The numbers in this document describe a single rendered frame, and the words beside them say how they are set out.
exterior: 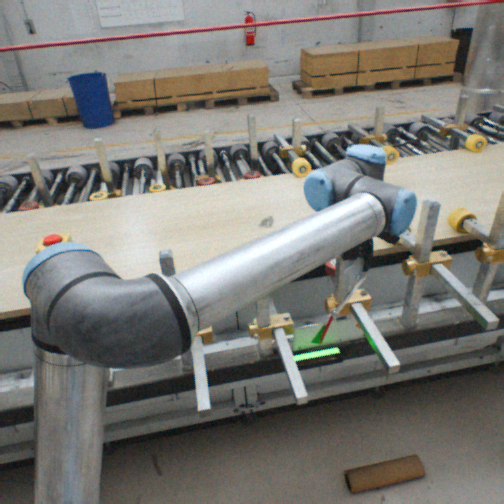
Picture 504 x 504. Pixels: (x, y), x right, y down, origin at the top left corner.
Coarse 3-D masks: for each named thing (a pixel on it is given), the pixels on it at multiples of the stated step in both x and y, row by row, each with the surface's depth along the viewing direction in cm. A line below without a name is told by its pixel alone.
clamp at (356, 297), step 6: (354, 294) 129; (324, 300) 130; (330, 300) 128; (348, 300) 127; (354, 300) 127; (360, 300) 127; (366, 300) 127; (330, 306) 127; (336, 306) 126; (348, 306) 127; (366, 306) 129; (342, 312) 128; (348, 312) 129
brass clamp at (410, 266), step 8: (432, 256) 126; (440, 256) 126; (448, 256) 126; (408, 264) 124; (416, 264) 124; (424, 264) 124; (432, 264) 124; (448, 264) 125; (408, 272) 125; (416, 272) 124; (424, 272) 125
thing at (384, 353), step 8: (352, 304) 127; (360, 304) 127; (352, 312) 127; (360, 312) 124; (360, 320) 121; (368, 320) 121; (368, 328) 118; (376, 328) 118; (368, 336) 117; (376, 336) 115; (376, 344) 113; (384, 344) 112; (376, 352) 113; (384, 352) 110; (392, 352) 110; (384, 360) 109; (392, 360) 108; (392, 368) 107
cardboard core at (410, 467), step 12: (408, 456) 165; (360, 468) 162; (372, 468) 161; (384, 468) 161; (396, 468) 161; (408, 468) 161; (420, 468) 161; (348, 480) 164; (360, 480) 158; (372, 480) 159; (384, 480) 159; (396, 480) 160
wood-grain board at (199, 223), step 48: (192, 192) 193; (240, 192) 190; (288, 192) 186; (432, 192) 176; (480, 192) 173; (0, 240) 168; (96, 240) 162; (144, 240) 160; (192, 240) 157; (240, 240) 155; (0, 288) 140
